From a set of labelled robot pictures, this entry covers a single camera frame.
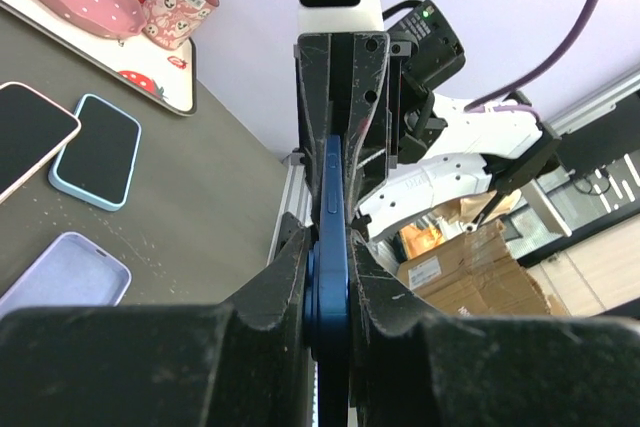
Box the pink floral mug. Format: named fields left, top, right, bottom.
left=142, top=0, right=220, bottom=51

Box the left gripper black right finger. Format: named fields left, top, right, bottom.
left=349, top=233, right=639, bottom=426

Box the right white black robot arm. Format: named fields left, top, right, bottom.
left=294, top=0, right=560, bottom=245

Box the pink phone case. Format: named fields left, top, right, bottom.
left=0, top=80, right=83, bottom=206

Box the light blue phone case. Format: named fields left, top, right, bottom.
left=48, top=92, right=143, bottom=212

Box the lavender phone case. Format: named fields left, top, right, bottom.
left=1, top=232, right=132, bottom=316

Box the black phone blue edge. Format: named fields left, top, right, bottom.
left=304, top=135, right=351, bottom=426

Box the strawberry pattern tray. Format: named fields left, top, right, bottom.
left=1, top=0, right=197, bottom=116

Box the brown cardboard box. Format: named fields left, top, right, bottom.
left=396, top=220, right=568, bottom=316

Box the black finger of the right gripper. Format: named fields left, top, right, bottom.
left=296, top=33, right=331, bottom=226
left=343, top=32, right=389, bottom=217

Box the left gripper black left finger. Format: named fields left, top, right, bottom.
left=1, top=228, right=313, bottom=426

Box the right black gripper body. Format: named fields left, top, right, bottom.
left=329, top=31, right=449, bottom=183

